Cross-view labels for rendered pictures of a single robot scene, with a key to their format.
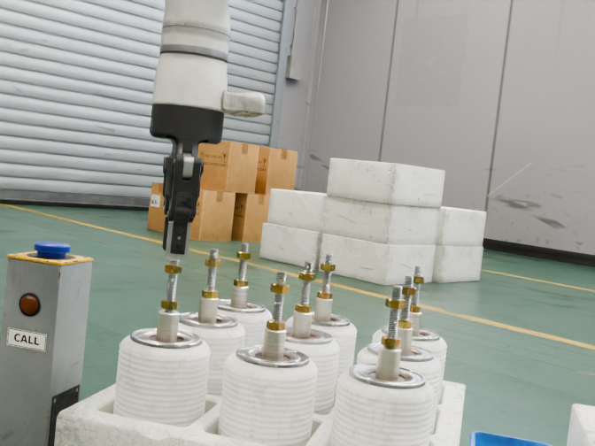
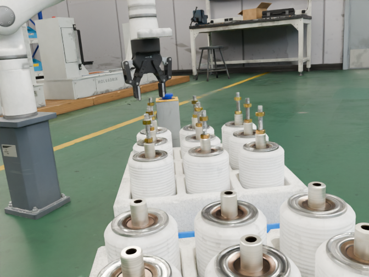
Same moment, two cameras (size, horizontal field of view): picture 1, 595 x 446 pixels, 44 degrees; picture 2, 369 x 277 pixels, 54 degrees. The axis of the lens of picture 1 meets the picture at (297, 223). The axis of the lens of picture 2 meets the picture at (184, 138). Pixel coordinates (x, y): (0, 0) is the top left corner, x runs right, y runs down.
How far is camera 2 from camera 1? 101 cm
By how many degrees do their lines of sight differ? 74
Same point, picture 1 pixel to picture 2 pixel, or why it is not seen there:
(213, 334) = (183, 133)
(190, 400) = not seen: hidden behind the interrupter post
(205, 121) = (135, 44)
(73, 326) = (169, 125)
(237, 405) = not seen: hidden behind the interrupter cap
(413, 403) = (133, 167)
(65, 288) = (160, 110)
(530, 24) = not seen: outside the picture
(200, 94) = (132, 34)
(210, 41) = (132, 11)
